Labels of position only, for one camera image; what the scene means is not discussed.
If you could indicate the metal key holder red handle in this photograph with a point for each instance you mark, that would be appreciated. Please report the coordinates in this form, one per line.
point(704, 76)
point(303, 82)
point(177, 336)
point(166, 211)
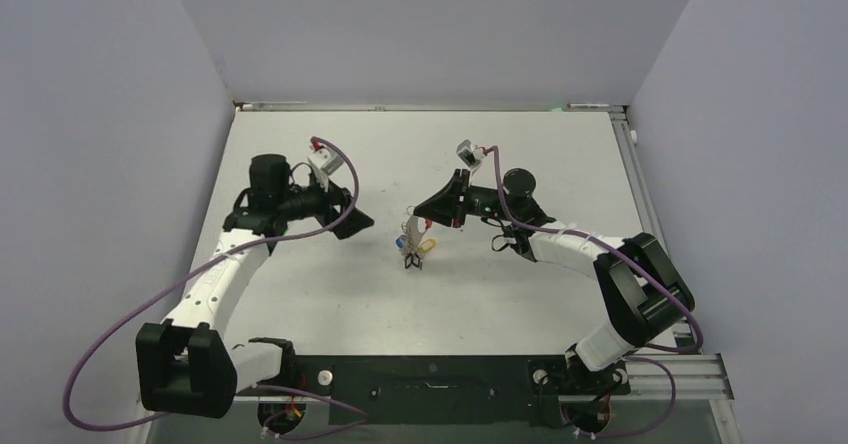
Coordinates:
point(413, 231)

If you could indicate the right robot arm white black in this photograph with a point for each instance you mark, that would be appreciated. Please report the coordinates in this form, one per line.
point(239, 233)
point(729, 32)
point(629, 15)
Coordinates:
point(642, 291)

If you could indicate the aluminium frame rail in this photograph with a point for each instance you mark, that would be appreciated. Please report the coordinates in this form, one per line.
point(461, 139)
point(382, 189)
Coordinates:
point(428, 267)

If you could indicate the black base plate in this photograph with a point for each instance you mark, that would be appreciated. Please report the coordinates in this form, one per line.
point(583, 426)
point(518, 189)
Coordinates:
point(540, 390)

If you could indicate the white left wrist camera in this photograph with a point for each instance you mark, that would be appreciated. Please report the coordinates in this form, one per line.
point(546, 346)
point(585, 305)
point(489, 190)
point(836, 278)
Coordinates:
point(325, 162)

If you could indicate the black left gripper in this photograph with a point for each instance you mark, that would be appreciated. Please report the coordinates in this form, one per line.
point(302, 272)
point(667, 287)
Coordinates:
point(334, 195)

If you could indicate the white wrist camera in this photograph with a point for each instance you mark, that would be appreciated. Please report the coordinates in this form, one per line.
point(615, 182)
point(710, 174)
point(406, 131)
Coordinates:
point(470, 154)
point(325, 162)

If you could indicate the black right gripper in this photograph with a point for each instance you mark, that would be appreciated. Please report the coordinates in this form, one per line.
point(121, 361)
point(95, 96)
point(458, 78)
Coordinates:
point(445, 206)

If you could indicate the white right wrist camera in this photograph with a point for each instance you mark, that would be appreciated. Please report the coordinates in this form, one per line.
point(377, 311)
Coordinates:
point(470, 154)

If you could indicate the yellow key tag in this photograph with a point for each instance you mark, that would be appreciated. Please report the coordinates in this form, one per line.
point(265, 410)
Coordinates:
point(427, 245)

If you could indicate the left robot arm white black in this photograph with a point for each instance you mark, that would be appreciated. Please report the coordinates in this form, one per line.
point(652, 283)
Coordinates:
point(184, 365)

